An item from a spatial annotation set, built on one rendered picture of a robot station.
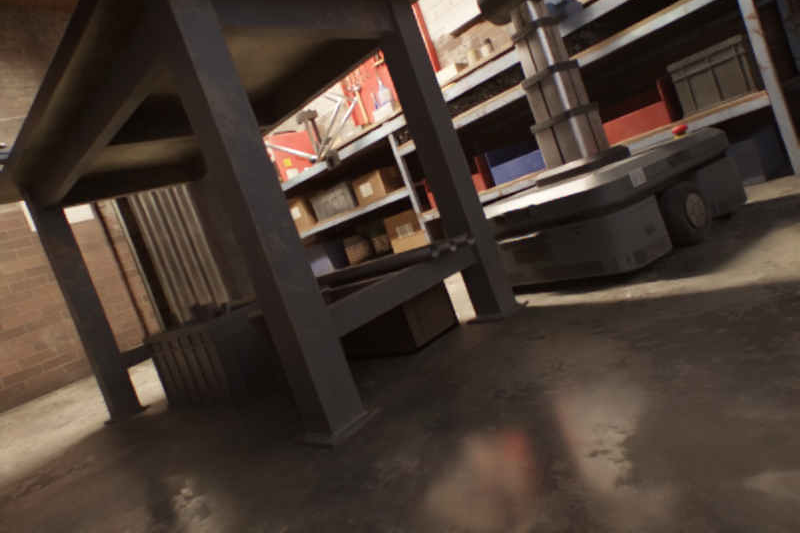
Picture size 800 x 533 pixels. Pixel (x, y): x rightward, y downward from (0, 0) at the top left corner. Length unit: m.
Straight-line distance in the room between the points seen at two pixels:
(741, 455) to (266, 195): 0.73
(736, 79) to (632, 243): 1.03
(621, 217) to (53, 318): 4.04
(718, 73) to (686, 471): 1.76
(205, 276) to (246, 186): 3.65
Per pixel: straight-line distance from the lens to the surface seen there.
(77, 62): 1.27
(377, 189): 3.08
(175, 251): 4.44
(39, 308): 4.58
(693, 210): 1.54
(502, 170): 2.54
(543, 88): 1.63
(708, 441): 0.67
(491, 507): 0.63
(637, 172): 1.37
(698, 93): 2.24
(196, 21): 1.01
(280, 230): 0.92
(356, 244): 3.43
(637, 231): 1.32
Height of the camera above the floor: 0.32
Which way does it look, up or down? 2 degrees down
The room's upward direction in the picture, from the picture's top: 20 degrees counter-clockwise
